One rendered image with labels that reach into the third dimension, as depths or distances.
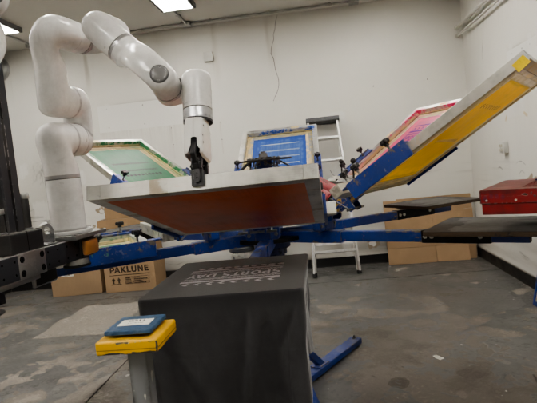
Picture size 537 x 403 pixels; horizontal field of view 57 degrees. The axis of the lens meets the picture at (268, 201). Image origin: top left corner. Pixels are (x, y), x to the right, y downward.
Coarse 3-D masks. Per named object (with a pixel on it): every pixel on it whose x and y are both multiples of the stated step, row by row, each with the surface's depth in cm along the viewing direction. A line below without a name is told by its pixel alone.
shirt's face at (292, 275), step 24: (192, 264) 177; (216, 264) 172; (240, 264) 168; (288, 264) 159; (168, 288) 143; (192, 288) 140; (216, 288) 137; (240, 288) 134; (264, 288) 131; (288, 288) 129
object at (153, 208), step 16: (128, 208) 137; (144, 208) 139; (160, 208) 141; (176, 208) 142; (192, 208) 144; (208, 208) 146; (176, 224) 171; (192, 224) 174; (208, 224) 176; (224, 224) 179; (240, 224) 182
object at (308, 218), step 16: (208, 192) 125; (224, 192) 126; (240, 192) 127; (256, 192) 129; (272, 192) 130; (288, 192) 132; (304, 192) 133; (224, 208) 148; (240, 208) 150; (256, 208) 152; (272, 208) 154; (288, 208) 156; (304, 208) 158; (256, 224) 185; (272, 224) 188; (288, 224) 191
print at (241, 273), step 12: (264, 264) 164; (276, 264) 161; (192, 276) 156; (204, 276) 154; (216, 276) 152; (228, 276) 151; (240, 276) 149; (252, 276) 147; (264, 276) 146; (276, 276) 144
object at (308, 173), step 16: (208, 176) 121; (224, 176) 121; (240, 176) 120; (256, 176) 120; (272, 176) 119; (288, 176) 119; (304, 176) 118; (96, 192) 124; (112, 192) 124; (128, 192) 123; (144, 192) 123; (160, 192) 122; (176, 192) 122; (192, 192) 123; (320, 192) 135; (112, 208) 136; (320, 208) 160; (160, 224) 169; (304, 224) 194
